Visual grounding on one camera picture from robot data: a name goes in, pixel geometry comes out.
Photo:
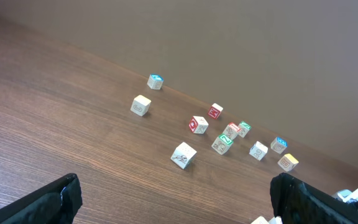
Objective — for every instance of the green N top block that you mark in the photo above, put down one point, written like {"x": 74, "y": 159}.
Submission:
{"x": 244, "y": 128}

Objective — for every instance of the plain block number 2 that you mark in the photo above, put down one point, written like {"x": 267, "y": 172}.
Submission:
{"x": 258, "y": 151}

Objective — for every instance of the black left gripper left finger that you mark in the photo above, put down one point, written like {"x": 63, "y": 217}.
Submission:
{"x": 57, "y": 202}

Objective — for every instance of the blue top block right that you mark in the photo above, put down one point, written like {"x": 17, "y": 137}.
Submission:
{"x": 278, "y": 145}

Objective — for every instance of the yellow top block right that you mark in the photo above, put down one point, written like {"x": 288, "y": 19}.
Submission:
{"x": 288, "y": 162}

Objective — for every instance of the red Q side block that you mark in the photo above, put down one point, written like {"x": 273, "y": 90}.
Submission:
{"x": 198, "y": 125}

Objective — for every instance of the red I top block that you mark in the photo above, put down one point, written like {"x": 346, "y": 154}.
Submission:
{"x": 231, "y": 131}

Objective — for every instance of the red sided block top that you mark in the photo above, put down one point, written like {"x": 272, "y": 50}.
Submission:
{"x": 215, "y": 111}

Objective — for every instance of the yellow block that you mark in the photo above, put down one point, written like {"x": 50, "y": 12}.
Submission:
{"x": 140, "y": 105}
{"x": 288, "y": 162}

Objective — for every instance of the block with green side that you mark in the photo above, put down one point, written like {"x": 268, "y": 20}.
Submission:
{"x": 183, "y": 155}

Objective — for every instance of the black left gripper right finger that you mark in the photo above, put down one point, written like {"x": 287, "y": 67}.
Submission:
{"x": 294, "y": 201}

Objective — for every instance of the green Z top block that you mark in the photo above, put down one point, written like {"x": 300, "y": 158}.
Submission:
{"x": 222, "y": 144}

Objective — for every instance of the blue block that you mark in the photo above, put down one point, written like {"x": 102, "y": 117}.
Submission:
{"x": 278, "y": 145}
{"x": 155, "y": 81}

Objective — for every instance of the blue top block far left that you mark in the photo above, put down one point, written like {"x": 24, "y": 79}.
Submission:
{"x": 155, "y": 81}

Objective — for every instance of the yellow top block left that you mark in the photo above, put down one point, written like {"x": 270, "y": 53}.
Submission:
{"x": 140, "y": 105}

